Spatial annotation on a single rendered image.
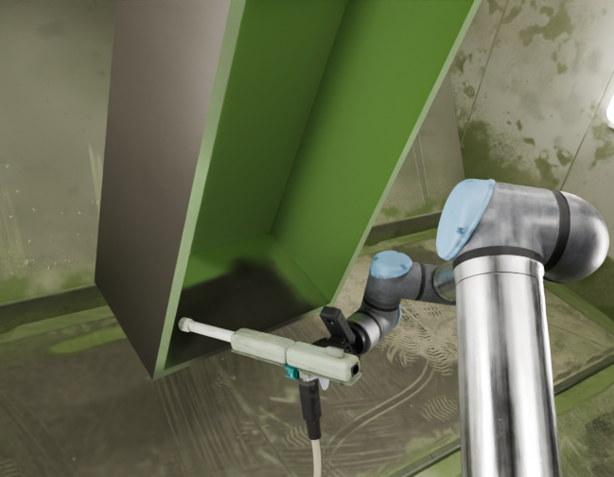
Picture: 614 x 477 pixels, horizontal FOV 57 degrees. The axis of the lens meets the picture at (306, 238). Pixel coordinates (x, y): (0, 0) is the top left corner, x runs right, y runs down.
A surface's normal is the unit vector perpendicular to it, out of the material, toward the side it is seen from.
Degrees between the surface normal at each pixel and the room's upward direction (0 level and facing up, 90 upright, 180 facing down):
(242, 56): 102
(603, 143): 90
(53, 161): 57
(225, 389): 0
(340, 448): 0
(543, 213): 39
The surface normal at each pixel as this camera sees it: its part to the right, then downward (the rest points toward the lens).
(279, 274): 0.29, -0.73
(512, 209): 0.14, -0.40
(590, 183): -0.82, 0.17
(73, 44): 0.55, -0.04
